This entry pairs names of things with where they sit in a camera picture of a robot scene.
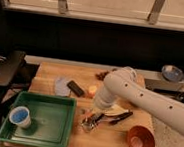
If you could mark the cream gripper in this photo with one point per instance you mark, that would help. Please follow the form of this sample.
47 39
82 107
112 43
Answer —
95 111

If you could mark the silver metal fork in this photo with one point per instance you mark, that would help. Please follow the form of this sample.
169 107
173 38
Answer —
86 113

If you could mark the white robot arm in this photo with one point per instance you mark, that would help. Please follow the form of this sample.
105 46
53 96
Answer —
122 83

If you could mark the red bowl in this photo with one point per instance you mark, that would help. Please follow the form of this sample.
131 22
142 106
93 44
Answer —
139 136

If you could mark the grey metal bowl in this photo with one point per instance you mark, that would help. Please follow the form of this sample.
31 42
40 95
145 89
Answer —
172 73

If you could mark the orange ball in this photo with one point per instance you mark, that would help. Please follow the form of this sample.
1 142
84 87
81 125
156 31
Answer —
92 91

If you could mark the cream plastic spatula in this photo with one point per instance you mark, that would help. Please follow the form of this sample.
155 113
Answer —
115 110

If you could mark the black rectangular block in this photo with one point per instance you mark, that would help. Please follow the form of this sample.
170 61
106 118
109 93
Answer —
74 87

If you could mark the brown dried cluster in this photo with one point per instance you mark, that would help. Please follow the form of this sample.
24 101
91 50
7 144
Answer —
102 75

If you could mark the green plastic tray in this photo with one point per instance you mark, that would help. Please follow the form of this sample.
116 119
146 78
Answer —
51 121

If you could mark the white cup blue inside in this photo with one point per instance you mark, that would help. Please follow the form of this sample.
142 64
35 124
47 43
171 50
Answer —
20 116

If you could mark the black chair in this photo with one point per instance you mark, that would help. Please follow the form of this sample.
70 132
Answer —
4 77

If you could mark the metal scoop orange handle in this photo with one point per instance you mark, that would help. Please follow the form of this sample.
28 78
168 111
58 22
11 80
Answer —
91 122

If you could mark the black handled utensil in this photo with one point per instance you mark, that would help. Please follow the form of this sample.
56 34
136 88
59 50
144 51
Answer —
125 115

